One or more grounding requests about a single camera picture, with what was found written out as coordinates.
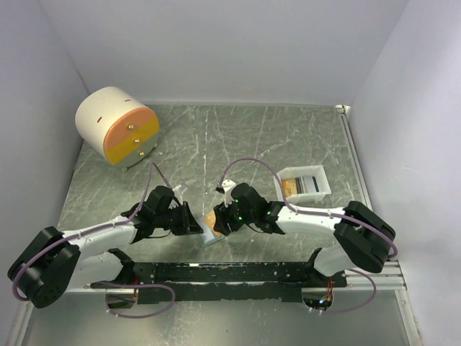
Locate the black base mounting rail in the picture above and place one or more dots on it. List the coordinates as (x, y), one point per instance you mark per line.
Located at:
(235, 280)

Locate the stack of cards in tray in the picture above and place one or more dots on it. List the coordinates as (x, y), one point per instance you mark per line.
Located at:
(300, 185)

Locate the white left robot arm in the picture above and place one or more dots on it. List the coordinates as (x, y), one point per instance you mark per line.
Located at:
(56, 261)

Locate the orange credit card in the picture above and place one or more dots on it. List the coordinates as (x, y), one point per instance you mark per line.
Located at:
(210, 220)

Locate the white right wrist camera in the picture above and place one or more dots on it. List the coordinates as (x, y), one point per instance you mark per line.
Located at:
(225, 188)

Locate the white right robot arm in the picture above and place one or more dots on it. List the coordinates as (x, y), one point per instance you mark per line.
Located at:
(363, 239)

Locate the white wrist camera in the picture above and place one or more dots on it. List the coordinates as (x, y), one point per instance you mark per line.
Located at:
(178, 198)
(225, 188)

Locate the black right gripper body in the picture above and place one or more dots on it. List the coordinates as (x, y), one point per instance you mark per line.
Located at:
(241, 217)

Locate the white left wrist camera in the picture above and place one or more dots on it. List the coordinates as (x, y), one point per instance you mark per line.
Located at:
(178, 198)

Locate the green card holder wallet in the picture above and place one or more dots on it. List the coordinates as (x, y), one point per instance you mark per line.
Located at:
(208, 237)

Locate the round white drawer cabinet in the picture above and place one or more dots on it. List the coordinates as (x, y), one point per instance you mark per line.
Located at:
(119, 127)

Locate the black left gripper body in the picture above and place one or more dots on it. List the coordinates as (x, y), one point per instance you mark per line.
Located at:
(173, 218)

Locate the white plastic card tray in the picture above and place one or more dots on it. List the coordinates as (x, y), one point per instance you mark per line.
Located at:
(317, 171)

